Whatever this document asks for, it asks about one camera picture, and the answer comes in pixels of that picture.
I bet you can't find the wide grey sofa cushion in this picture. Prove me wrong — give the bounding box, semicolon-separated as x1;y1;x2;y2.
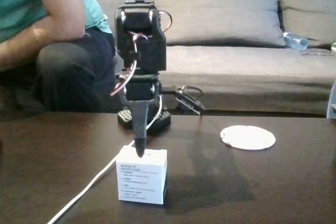
151;0;287;49

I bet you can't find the white cable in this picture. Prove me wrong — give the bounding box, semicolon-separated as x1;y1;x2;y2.
48;94;164;224

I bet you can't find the red white servo wire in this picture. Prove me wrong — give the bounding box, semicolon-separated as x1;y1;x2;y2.
110;31;148;98

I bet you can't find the black camera box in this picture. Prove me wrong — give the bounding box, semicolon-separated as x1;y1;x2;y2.
172;85;206;116

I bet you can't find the grey sofa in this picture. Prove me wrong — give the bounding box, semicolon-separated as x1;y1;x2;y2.
85;0;336;119

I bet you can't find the white servo box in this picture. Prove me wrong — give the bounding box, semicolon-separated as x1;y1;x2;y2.
116;146;168;206

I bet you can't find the black camera cable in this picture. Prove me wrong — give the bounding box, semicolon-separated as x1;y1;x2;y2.
180;84;205;116

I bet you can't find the pale translucent object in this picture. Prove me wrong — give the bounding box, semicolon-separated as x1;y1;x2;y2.
326;79;336;119

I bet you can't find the white round coaster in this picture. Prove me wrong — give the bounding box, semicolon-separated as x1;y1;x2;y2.
219;125;277;151

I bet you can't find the thin looped servo wire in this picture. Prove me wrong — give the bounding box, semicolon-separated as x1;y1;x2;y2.
159;10;174;33

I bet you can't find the clear plastic water bottle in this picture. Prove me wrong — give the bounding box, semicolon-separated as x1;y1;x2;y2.
282;31;309;51

